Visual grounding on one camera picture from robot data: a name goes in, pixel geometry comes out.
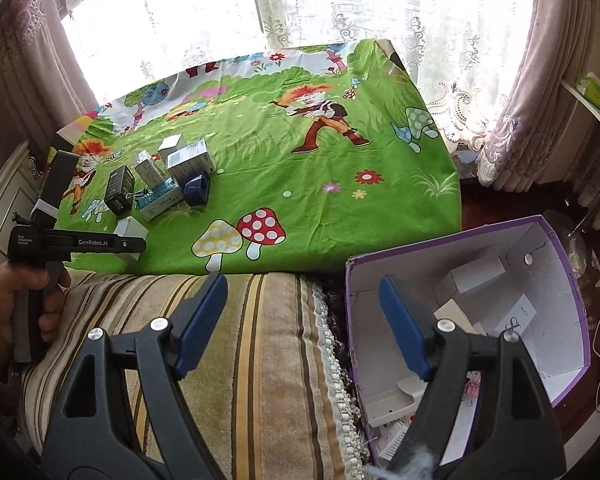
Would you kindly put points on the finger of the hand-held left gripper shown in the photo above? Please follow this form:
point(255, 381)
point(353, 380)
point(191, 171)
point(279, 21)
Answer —
point(130, 246)

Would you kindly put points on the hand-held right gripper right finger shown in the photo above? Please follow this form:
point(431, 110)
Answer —
point(405, 327)

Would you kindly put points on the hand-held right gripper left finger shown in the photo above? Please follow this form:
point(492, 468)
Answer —
point(200, 325)

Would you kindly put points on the cream carton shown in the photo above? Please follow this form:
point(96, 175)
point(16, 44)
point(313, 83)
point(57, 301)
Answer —
point(452, 312)

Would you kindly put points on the teal carton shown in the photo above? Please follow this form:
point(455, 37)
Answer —
point(160, 205)

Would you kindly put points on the dark carton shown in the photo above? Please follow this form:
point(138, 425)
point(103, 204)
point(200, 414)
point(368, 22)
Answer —
point(120, 190)

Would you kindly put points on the pink binder clip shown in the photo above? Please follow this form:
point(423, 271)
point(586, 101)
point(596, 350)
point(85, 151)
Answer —
point(472, 386)

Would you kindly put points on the pile of medicine cartons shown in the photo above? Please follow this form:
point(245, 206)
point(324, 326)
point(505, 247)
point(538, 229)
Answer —
point(192, 160)

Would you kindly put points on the white printed carton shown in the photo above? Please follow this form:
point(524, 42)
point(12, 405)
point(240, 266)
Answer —
point(522, 310)

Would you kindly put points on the purple cardboard box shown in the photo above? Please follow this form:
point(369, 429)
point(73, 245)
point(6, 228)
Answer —
point(550, 350)

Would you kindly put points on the cream carved nightstand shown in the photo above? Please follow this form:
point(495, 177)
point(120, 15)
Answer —
point(0, 200)

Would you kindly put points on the small black binder clip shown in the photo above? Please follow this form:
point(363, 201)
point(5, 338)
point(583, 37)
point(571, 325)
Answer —
point(141, 193)

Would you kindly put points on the striped beige blanket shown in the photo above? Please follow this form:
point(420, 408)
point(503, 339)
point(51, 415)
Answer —
point(280, 360)

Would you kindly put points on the green cartoon printed sheet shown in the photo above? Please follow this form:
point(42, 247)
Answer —
point(305, 200)

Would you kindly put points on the pink patterned drape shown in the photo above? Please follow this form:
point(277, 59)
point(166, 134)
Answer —
point(20, 60)
point(555, 35)

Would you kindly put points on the clear plastic bag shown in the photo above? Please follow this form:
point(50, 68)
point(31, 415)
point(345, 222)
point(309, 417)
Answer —
point(575, 245)

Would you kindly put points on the green tissue pack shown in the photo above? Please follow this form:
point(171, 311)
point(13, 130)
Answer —
point(592, 91)

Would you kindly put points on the white lace sheer curtain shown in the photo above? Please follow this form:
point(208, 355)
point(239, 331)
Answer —
point(380, 10)

